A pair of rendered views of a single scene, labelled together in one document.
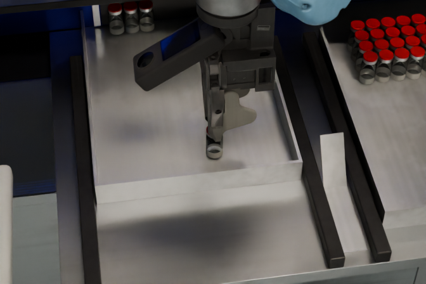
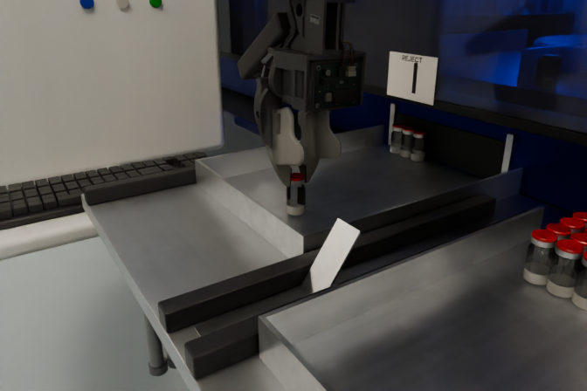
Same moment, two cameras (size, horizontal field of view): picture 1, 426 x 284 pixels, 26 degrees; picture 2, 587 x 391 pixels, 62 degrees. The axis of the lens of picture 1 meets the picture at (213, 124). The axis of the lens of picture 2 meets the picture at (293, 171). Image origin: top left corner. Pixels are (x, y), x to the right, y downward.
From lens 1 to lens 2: 1.00 m
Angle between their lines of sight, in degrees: 59
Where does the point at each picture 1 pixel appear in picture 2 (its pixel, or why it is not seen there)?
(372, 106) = (493, 295)
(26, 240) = not seen: hidden behind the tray
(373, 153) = (403, 314)
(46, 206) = not seen: hidden behind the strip
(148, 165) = (254, 190)
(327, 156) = (327, 250)
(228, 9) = not seen: outside the picture
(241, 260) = (155, 258)
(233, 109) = (286, 134)
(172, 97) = (348, 183)
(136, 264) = (132, 211)
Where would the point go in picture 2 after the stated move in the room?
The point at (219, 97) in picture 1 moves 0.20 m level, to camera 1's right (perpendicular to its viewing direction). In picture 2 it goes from (261, 94) to (366, 147)
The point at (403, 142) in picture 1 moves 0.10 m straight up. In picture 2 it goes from (459, 339) to (477, 219)
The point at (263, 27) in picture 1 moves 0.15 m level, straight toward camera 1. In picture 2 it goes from (314, 18) to (144, 22)
